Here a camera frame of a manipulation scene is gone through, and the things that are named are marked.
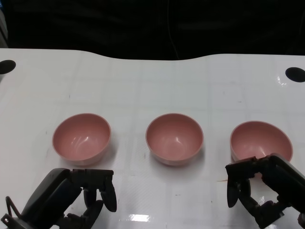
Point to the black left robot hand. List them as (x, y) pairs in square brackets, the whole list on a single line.
[(52, 195)]

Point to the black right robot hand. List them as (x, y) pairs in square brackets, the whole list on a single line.
[(281, 176)]

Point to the pink plastic bowl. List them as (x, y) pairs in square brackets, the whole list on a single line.
[(174, 140), (81, 140), (257, 140)]

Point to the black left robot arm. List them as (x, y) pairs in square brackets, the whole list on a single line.
[(12, 223)]

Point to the grey white background object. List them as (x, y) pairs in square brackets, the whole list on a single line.
[(3, 28)]

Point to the black backdrop cloth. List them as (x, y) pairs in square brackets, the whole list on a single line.
[(95, 23)]

